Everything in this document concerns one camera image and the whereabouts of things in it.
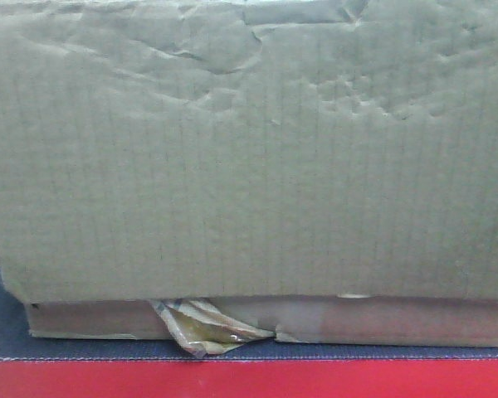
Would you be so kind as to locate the large brown cardboard box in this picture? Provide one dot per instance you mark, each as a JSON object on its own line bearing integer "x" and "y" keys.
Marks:
{"x": 326, "y": 170}

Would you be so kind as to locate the crumpled clear packing tape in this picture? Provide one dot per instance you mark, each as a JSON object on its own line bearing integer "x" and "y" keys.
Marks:
{"x": 201, "y": 329}

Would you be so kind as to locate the red table edge strip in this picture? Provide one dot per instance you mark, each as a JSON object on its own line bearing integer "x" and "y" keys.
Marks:
{"x": 364, "y": 378}

